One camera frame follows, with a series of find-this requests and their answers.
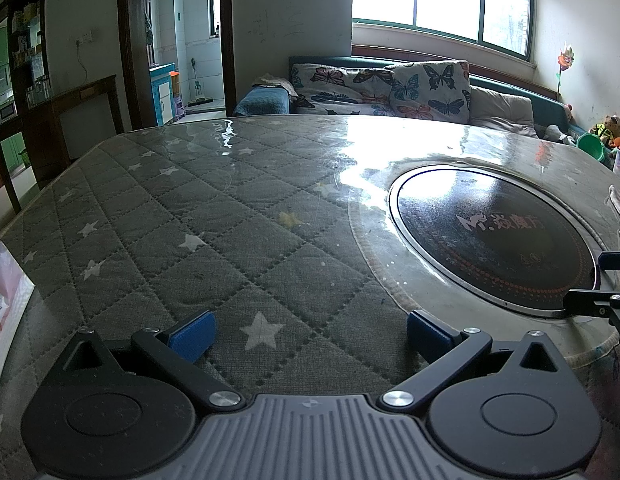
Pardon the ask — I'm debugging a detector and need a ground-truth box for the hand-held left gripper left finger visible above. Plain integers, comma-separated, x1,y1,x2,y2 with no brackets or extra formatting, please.
52,309,245,415

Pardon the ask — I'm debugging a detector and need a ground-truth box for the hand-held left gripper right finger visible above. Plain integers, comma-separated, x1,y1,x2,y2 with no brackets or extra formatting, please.
377,309,576,415

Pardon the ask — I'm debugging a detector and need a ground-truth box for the round black induction cooktop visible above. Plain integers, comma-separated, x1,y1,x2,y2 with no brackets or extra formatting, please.
388,164,602,318

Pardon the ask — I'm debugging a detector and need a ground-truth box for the green plastic basin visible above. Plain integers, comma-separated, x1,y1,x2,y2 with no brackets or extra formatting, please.
576,132,612,164

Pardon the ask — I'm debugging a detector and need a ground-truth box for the brown plush toy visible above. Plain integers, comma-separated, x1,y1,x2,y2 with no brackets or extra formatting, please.
590,114,620,147

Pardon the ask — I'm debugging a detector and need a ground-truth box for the grey plush toy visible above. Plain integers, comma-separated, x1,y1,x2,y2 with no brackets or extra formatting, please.
542,124,576,147

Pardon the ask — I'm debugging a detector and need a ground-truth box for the white pink paper bag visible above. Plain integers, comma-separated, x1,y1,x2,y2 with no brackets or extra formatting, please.
0,240,36,406

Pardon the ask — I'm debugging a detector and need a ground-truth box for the beige cushion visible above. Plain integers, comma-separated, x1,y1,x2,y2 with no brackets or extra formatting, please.
467,85,539,138

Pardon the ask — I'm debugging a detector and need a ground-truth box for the colourful toy pinwheel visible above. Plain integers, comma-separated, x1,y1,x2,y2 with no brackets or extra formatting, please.
555,40,577,102

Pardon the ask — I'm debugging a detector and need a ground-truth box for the upright mop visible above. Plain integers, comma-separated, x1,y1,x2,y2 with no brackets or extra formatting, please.
187,57,213,108

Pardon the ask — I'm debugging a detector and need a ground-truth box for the teal small cabinet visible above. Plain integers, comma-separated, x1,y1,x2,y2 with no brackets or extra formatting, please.
150,62,177,126

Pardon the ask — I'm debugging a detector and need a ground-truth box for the butterfly print cushion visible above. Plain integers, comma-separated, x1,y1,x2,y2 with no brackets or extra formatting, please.
389,60,472,123
291,62,397,117

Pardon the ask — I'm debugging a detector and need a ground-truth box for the blue folded blanket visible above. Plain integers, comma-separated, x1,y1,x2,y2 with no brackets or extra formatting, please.
233,85,291,117

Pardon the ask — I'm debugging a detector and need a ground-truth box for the beige folded cloth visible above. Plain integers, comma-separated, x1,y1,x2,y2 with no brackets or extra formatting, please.
252,74,291,96

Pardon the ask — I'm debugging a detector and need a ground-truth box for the dark wooden console table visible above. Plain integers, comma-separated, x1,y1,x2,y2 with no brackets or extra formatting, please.
0,75,124,216

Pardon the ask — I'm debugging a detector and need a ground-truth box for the teal sofa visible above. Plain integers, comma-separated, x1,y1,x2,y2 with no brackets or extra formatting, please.
289,55,586,141

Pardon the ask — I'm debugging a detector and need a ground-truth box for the tall dark wooden shelf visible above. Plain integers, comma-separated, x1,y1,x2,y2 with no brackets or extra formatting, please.
7,0,54,111

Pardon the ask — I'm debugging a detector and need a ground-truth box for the thin wall socket cable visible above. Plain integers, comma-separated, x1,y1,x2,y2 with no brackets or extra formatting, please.
77,42,98,83

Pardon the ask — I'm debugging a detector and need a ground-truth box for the dark wooden door frame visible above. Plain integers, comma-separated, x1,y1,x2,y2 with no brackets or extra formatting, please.
117,0,235,131

